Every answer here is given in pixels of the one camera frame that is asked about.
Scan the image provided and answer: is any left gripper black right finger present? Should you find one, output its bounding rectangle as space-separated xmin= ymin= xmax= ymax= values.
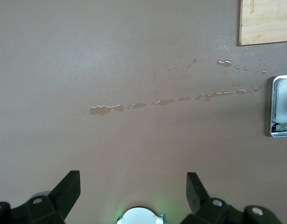
xmin=180 ymin=172 xmax=282 ymax=224

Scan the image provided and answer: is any small brown sauce puddle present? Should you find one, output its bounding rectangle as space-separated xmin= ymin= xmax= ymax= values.
xmin=215 ymin=59 xmax=232 ymax=67

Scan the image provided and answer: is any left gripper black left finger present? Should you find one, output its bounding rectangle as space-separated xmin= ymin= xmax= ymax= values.
xmin=0 ymin=170 xmax=81 ymax=224

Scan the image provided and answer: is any silver digital kitchen scale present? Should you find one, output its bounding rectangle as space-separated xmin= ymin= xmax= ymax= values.
xmin=267 ymin=74 xmax=287 ymax=138

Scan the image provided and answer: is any long spilled liquid streak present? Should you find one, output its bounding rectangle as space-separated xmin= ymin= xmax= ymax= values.
xmin=88 ymin=83 xmax=263 ymax=117

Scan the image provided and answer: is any wooden cutting board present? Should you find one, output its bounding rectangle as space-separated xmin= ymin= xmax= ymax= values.
xmin=238 ymin=0 xmax=287 ymax=47

